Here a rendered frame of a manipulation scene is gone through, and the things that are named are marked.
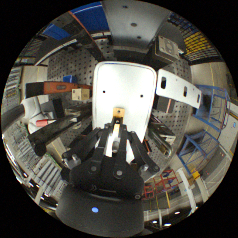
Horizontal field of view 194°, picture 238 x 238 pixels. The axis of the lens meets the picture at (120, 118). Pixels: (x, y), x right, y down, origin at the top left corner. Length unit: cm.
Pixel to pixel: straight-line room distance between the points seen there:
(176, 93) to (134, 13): 29
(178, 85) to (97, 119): 35
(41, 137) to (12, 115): 46
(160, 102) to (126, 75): 16
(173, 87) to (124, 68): 19
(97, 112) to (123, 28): 28
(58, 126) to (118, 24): 29
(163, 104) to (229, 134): 775
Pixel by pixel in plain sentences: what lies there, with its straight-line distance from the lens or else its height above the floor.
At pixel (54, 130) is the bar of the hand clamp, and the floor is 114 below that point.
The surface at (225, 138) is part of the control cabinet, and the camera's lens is 803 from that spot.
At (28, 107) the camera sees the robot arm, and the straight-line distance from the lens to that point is 69.
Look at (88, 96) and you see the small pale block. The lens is 25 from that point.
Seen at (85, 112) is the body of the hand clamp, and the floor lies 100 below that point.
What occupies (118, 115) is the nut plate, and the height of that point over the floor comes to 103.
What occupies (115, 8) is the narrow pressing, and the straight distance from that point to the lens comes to 19.
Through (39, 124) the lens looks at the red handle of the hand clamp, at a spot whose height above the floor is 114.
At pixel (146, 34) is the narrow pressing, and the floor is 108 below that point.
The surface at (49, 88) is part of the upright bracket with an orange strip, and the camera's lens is 18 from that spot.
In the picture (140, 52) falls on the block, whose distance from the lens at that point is 29.
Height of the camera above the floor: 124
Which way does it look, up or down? 69 degrees down
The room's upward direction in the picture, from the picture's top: 173 degrees counter-clockwise
